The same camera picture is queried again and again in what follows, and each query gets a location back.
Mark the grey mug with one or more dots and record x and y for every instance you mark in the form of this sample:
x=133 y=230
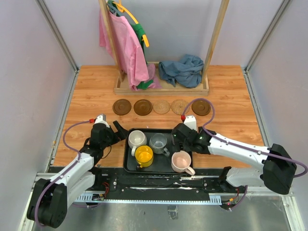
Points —
x=158 y=144

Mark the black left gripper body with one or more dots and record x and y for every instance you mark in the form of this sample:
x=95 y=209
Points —
x=111 y=138

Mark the yellow clothes hanger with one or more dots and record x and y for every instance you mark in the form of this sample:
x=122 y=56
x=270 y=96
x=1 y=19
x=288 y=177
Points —
x=123 y=9

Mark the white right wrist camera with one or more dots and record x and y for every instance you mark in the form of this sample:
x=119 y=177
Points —
x=191 y=122

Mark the black plastic tray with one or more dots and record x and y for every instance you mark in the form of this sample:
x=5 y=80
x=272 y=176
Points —
x=161 y=164

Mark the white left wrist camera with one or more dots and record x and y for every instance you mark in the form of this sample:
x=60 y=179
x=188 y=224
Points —
x=101 y=119

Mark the pink shirt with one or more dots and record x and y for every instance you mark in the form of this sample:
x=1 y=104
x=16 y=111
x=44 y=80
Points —
x=132 y=60

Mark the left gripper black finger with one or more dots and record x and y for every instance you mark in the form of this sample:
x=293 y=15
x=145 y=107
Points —
x=120 y=129
x=123 y=137

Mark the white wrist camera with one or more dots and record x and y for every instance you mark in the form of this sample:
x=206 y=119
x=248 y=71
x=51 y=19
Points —
x=101 y=119
x=191 y=122

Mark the brown wooden coaster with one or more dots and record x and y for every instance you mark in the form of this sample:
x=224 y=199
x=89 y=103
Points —
x=201 y=107
x=143 y=107
x=121 y=107

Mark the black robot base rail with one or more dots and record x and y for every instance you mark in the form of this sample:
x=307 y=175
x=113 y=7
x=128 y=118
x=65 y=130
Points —
x=118 y=185

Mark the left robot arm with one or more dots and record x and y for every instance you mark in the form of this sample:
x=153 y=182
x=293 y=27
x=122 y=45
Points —
x=52 y=197

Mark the woven rattan coaster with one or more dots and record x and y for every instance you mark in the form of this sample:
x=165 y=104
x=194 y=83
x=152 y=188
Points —
x=161 y=107
x=178 y=106

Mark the green garment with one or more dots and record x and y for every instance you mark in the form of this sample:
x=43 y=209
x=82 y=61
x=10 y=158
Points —
x=116 y=11

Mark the wooden clothes rack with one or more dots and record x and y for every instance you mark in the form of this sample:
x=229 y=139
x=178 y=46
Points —
x=121 y=84

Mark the pink mug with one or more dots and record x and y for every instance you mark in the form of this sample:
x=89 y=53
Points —
x=180 y=163

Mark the white speckled mug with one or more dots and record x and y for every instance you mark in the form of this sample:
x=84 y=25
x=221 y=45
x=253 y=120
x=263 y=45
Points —
x=136 y=139

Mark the blue crumpled cloth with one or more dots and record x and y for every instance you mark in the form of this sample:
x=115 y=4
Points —
x=187 y=71

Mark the yellow mug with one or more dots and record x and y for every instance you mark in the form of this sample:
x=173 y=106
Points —
x=144 y=156

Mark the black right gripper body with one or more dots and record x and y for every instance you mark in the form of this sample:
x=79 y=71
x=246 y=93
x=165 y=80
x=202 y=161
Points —
x=186 y=146

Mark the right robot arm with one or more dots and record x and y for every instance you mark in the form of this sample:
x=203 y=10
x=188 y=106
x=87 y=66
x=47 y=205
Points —
x=271 y=167

